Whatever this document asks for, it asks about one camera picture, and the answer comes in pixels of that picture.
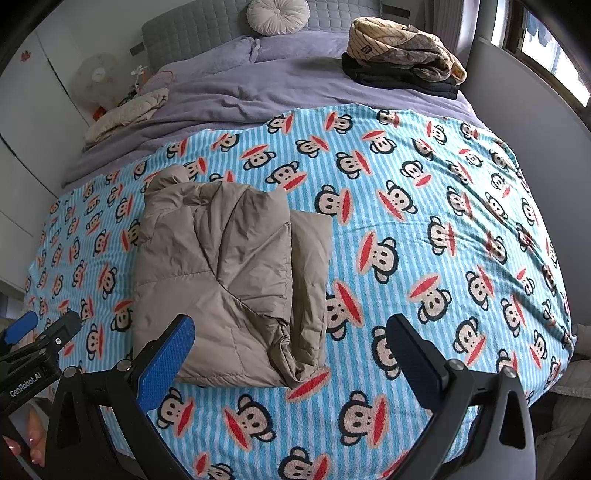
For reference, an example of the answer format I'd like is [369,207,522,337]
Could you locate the purple pillow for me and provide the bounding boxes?
[252,30,361,63]

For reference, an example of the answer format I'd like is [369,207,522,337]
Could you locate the person's left hand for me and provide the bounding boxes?
[2,410,47,468]

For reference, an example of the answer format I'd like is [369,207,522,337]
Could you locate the white standing fan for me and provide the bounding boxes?
[69,53,122,109]

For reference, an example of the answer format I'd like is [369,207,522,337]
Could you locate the white wardrobe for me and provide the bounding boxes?
[0,32,153,287]

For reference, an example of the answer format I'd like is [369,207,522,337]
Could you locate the round grey cushion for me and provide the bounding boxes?
[246,0,309,35]

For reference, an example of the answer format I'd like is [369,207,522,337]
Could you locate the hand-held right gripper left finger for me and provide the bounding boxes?
[45,315,195,480]

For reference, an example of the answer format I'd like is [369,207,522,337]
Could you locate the grey garment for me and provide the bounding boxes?
[538,323,591,462]

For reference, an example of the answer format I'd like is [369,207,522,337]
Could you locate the cream quilted cloth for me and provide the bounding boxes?
[84,88,171,148]

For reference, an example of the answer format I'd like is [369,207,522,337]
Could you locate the window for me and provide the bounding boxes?
[492,0,591,109]

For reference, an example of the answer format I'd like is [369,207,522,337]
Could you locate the blue striped printed blanket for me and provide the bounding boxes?
[23,104,578,480]

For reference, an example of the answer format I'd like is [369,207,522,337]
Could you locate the beige puffer jacket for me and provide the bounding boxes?
[131,166,334,389]

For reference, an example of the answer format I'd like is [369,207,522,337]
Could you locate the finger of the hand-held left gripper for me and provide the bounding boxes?
[0,310,40,346]
[33,310,83,357]

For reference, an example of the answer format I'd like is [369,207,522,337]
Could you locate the grey quilted headboard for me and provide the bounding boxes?
[141,0,384,79]

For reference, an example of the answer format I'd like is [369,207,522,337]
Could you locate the purple duvet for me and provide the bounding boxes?
[60,34,476,190]

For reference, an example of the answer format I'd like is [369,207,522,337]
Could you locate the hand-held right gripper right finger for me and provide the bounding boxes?
[385,314,539,480]

